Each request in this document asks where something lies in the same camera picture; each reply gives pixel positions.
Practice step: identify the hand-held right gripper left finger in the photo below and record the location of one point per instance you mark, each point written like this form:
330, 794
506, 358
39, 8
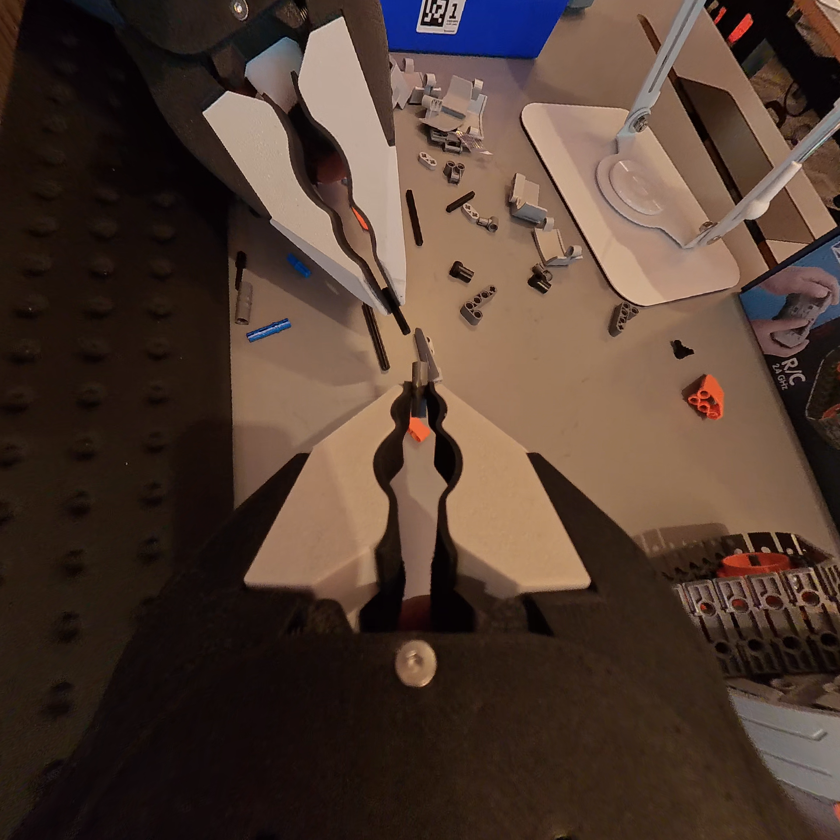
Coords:
315, 525

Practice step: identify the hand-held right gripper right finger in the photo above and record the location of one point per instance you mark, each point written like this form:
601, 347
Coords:
518, 525

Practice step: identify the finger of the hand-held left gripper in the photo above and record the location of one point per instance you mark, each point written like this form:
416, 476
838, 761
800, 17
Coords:
361, 131
262, 164

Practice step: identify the orange two-hole beam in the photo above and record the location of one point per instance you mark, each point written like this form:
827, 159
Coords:
418, 430

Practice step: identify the grey tube connector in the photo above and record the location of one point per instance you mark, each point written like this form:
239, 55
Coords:
420, 380
244, 303

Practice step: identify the black connector pin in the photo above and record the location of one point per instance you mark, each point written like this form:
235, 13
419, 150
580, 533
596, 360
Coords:
240, 266
400, 323

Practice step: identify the person's left hand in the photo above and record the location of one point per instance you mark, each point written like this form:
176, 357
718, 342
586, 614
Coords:
331, 167

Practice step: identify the light grey flat panel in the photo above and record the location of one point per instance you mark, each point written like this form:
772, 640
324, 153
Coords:
403, 82

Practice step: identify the light grey hinged panel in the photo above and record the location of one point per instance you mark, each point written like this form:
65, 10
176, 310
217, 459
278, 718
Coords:
469, 98
441, 117

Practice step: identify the grey panel with black curve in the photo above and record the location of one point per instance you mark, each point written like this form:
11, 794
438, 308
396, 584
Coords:
426, 82

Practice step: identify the dark grey connector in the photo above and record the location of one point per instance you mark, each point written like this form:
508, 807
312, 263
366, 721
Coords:
487, 223
454, 172

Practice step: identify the short blue pin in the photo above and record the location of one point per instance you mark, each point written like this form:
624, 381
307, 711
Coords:
298, 265

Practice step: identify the short black axle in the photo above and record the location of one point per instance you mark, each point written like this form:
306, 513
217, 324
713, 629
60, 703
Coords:
460, 201

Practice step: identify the long blue pin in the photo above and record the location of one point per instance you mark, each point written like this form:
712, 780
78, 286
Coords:
269, 331

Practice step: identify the blue storage bin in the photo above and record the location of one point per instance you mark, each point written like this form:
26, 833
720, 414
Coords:
492, 26

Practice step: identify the grey block panel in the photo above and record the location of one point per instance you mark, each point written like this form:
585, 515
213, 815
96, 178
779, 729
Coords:
527, 200

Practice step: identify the grey connector with red pin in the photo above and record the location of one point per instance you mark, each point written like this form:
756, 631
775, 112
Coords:
423, 344

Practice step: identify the grey angled liftarm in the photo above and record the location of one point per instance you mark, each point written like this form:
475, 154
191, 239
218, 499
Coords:
476, 307

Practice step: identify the orange brick with holes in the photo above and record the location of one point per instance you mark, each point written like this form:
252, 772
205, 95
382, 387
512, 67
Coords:
704, 397

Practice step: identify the grey curved panel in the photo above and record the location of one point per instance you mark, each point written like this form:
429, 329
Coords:
558, 248

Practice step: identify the black connector with grey pin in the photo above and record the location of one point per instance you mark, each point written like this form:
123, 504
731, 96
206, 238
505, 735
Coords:
540, 279

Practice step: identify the small black pin piece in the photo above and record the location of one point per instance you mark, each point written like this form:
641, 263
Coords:
681, 350

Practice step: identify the black studded mat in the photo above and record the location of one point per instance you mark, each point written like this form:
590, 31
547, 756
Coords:
98, 394

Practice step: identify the blue toy box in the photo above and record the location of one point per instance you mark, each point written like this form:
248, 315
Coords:
800, 367

